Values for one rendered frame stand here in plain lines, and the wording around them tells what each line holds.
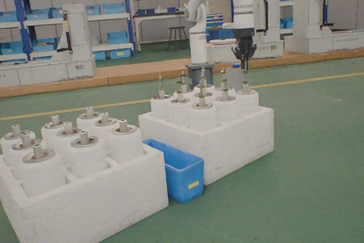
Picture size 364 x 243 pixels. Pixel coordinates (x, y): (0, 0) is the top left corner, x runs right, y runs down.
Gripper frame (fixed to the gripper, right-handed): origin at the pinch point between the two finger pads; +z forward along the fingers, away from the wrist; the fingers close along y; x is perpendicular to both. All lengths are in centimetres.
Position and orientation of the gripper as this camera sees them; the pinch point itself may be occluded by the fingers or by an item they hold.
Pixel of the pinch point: (244, 65)
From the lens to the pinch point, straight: 122.7
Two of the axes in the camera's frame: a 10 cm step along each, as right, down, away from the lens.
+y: 7.7, -2.2, 5.9
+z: 0.8, 9.6, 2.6
